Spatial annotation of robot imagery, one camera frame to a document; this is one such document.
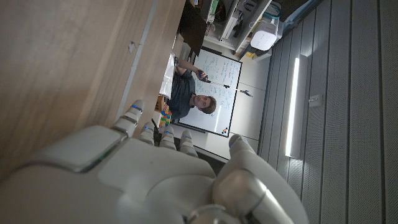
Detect black computer monitor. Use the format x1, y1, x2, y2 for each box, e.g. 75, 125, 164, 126
178, 0, 208, 57

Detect colourful toy blocks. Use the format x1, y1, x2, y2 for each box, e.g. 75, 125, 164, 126
158, 103, 172, 128

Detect whiteboard with black frame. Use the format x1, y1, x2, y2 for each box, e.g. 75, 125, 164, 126
177, 48, 243, 138

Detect small grey ceiling box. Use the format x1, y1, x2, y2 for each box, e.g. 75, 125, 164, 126
308, 94, 323, 108

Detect person in dark t-shirt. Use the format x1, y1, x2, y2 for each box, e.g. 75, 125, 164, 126
167, 57, 218, 121

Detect long ceiling light strip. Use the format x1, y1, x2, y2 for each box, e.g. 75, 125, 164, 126
285, 57, 301, 158

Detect long reacher grabber tool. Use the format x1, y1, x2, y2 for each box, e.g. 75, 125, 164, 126
197, 70, 254, 98

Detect white shelf unit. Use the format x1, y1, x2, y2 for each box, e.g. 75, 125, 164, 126
201, 0, 274, 52

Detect clear plastic bag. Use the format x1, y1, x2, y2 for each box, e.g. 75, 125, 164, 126
159, 53, 177, 100

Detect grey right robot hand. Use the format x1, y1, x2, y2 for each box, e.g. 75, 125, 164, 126
0, 99, 310, 224

